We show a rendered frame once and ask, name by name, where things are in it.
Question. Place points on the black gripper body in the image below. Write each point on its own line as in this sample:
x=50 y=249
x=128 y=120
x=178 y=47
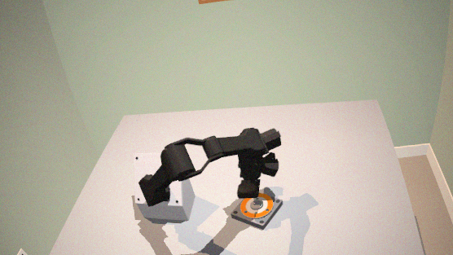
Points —
x=250 y=188

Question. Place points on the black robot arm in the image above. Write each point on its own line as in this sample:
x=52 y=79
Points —
x=176 y=163

